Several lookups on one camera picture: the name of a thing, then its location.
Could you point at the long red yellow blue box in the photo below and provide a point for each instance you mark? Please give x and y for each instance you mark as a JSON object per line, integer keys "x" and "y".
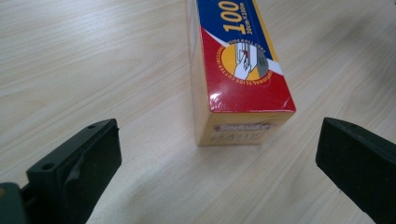
{"x": 243, "y": 93}

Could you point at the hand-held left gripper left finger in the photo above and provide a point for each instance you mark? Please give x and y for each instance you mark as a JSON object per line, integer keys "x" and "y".
{"x": 73, "y": 174}

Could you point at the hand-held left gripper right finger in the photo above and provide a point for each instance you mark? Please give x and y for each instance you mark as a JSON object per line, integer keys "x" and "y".
{"x": 361, "y": 161}

